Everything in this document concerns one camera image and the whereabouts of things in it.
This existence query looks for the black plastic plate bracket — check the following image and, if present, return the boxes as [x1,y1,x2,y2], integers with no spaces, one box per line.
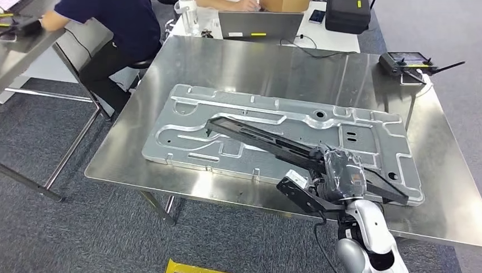
[204,115,410,206]

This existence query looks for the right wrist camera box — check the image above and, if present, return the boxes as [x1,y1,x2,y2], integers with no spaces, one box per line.
[276,169,345,220]

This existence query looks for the aluminium fixture plate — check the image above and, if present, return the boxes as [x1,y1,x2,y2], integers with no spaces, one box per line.
[141,83,426,207]

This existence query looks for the person's hand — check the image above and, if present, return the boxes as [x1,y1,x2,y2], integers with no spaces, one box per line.
[196,0,261,12]

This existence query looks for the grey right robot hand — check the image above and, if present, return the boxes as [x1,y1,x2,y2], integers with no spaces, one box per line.
[310,144,368,202]

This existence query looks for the cardboard box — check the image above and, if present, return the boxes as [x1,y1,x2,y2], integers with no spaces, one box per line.
[260,0,311,13]

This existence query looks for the black carry case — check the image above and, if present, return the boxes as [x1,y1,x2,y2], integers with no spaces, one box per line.
[324,0,372,35]

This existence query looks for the stainless steel workbench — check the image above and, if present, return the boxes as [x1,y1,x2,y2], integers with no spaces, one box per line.
[84,35,482,250]

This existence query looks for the black remote controller antennas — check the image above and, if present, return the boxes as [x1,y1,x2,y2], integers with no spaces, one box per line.
[378,51,467,85]

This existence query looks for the smartphone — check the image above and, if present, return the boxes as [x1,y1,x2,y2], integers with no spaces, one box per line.
[309,9,327,25]

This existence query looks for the person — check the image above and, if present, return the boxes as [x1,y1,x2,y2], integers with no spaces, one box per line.
[40,0,163,114]

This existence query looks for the white desk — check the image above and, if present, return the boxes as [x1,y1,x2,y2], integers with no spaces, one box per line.
[167,0,362,54]

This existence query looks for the grey laptop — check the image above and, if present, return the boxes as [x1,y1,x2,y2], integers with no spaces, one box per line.
[217,11,305,45]

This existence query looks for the steel side table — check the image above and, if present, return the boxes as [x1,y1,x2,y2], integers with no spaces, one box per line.
[0,0,114,203]

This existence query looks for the clear plastic bottle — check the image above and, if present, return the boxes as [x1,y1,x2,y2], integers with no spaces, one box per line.
[173,0,200,38]

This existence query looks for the black laptop cable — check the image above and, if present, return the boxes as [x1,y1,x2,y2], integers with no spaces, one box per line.
[279,34,359,60]

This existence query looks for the black stool seat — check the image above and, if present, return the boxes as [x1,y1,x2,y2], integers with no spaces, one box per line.
[129,58,156,71]

